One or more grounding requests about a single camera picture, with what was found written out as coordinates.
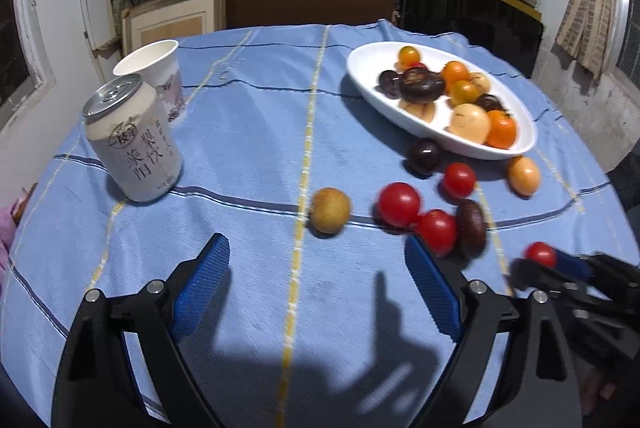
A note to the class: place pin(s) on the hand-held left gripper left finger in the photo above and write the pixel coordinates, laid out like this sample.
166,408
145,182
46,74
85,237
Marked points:
200,293

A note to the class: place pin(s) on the large orange mandarin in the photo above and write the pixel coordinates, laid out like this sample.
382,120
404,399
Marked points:
501,130

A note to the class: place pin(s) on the beige checked curtain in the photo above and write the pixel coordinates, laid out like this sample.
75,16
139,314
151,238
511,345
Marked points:
587,3

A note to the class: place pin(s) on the person's right hand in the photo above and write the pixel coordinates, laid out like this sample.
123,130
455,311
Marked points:
595,383

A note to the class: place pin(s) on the pink cloth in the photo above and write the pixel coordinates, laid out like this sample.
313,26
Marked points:
4,233

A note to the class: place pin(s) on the small pale orange fruit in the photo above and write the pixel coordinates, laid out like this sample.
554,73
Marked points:
524,174

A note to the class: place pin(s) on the black panel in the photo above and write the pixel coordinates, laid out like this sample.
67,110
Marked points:
470,15

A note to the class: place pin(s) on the dark mangosteen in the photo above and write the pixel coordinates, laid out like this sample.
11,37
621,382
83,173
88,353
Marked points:
421,84

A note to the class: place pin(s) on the dark purple plum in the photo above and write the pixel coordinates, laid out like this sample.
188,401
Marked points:
422,156
387,83

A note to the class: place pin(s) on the yellow orange round fruit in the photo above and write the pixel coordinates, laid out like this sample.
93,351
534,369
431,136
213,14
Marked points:
464,94

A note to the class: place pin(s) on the small orange mandarin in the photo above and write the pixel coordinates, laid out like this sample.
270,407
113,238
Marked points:
454,72

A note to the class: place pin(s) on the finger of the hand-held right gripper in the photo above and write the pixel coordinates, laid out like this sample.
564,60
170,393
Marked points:
572,264
540,277

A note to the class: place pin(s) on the white oval plate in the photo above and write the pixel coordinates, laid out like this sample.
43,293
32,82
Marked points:
365,63

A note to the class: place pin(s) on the wooden picture frame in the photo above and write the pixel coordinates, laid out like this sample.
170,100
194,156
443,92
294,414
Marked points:
170,15

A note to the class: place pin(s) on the red cherry tomato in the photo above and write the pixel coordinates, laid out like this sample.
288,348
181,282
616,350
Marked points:
437,232
540,253
398,204
459,179
417,65

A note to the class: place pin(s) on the window with metal grille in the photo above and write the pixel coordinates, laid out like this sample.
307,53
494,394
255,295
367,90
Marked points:
631,33

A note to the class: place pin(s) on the white drink can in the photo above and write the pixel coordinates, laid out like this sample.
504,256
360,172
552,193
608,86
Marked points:
135,143

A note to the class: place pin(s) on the dark brown wrinkled fruit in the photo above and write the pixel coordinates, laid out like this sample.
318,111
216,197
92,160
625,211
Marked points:
471,228
489,102

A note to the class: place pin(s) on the white paper cup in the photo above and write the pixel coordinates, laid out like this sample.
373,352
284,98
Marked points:
155,63

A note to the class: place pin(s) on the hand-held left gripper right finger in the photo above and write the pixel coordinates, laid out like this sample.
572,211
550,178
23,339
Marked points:
432,290

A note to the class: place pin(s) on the small yellow orange fruit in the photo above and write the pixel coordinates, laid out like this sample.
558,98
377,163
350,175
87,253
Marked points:
409,54

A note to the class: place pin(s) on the small brown round fruit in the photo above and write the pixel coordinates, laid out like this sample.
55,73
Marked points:
329,210

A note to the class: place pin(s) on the dark cloth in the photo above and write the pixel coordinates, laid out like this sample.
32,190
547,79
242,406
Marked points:
627,178

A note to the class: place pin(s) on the blue checked tablecloth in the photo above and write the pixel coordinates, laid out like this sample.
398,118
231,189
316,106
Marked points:
250,133

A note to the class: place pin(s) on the pale yellow pepino melon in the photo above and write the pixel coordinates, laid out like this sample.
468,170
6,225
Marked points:
420,110
481,80
470,123

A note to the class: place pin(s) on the white framed window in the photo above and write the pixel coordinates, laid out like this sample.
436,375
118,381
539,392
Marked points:
12,48

